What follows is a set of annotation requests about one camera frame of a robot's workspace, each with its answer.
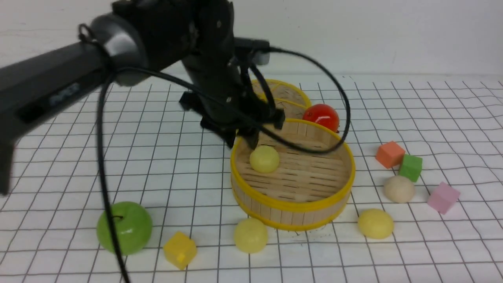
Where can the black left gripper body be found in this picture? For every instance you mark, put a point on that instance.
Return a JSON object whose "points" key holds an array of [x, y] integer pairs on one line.
{"points": [[224, 95]]}

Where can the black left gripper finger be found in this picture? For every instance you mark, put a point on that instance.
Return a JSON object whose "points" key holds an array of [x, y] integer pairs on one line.
{"points": [[252, 138], [229, 138]]}

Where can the yellow bun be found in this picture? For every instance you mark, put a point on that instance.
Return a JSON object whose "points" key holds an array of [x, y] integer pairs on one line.
{"points": [[375, 224], [250, 236], [264, 159]]}

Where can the yellow bun front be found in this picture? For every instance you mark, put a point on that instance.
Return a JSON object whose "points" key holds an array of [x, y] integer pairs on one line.
{"points": [[250, 236]]}

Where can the beige bun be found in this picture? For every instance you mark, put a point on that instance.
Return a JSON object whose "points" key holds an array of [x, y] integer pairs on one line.
{"points": [[399, 189]]}

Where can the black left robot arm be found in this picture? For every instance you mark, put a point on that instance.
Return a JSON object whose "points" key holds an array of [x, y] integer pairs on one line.
{"points": [[139, 36]]}

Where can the woven bamboo steamer lid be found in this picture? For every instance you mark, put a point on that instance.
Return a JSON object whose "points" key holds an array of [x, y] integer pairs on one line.
{"points": [[290, 98]]}

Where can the bamboo steamer tray yellow rim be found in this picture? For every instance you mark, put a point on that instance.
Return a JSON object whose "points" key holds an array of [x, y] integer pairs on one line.
{"points": [[306, 192]]}

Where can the red tomato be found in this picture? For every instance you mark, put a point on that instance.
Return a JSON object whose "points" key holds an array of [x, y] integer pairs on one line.
{"points": [[323, 115]]}

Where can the yellow cube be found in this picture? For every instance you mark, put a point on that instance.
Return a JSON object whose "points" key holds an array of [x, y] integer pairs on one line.
{"points": [[180, 250]]}

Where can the green apple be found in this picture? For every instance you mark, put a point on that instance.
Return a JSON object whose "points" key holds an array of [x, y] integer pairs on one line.
{"points": [[133, 228]]}

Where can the orange cube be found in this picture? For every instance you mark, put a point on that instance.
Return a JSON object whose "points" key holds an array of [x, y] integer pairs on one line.
{"points": [[390, 154]]}

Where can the green cube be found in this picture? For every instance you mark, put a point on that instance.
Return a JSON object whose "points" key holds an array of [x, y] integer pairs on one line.
{"points": [[411, 167]]}

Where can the white grid tablecloth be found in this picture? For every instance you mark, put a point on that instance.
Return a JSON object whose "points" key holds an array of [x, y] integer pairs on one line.
{"points": [[158, 156]]}

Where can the pink cube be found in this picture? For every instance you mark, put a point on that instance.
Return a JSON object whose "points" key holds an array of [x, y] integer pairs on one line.
{"points": [[443, 198]]}

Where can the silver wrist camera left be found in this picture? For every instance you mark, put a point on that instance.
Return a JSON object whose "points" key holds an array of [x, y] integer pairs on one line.
{"points": [[252, 50]]}

